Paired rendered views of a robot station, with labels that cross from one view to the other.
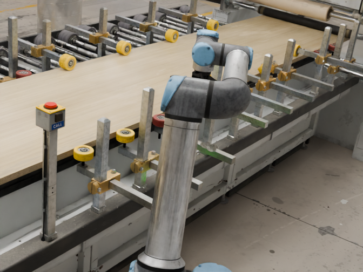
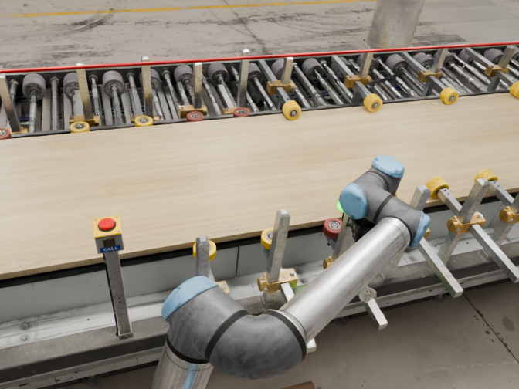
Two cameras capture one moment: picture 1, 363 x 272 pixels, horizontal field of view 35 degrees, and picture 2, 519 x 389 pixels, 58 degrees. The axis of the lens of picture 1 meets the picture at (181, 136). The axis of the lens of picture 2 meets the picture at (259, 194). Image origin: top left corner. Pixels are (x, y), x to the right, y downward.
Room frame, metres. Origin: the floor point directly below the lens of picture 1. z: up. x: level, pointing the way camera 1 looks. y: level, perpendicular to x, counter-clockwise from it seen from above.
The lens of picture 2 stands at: (1.26, -0.35, 2.15)
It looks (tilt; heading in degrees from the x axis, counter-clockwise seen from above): 42 degrees down; 33
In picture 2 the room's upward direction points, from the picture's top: 7 degrees clockwise
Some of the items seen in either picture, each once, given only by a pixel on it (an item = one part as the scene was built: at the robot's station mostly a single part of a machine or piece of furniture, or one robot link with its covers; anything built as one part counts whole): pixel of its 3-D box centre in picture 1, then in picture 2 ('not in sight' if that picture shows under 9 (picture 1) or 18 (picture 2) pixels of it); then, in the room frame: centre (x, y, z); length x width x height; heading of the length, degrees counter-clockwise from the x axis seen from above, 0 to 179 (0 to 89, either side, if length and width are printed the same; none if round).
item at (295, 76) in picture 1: (303, 79); not in sight; (3.19, -0.65, 0.95); 0.36 x 0.03 x 0.03; 56
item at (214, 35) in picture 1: (206, 45); (383, 179); (2.34, -0.06, 1.32); 0.10 x 0.09 x 0.12; 176
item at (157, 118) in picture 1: (160, 127); (331, 234); (2.49, 0.10, 0.85); 0.08 x 0.08 x 0.11
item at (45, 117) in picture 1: (50, 117); (108, 235); (1.75, 0.44, 1.18); 0.07 x 0.07 x 0.08; 56
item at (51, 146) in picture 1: (48, 184); (117, 292); (1.75, 0.44, 0.93); 0.05 x 0.04 x 0.45; 146
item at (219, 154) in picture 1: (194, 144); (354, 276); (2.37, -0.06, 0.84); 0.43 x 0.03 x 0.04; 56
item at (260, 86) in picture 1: (265, 83); (517, 213); (3.02, -0.42, 0.95); 0.13 x 0.06 x 0.05; 146
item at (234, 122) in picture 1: (239, 98); (458, 227); (2.79, -0.27, 0.93); 0.03 x 0.03 x 0.48; 56
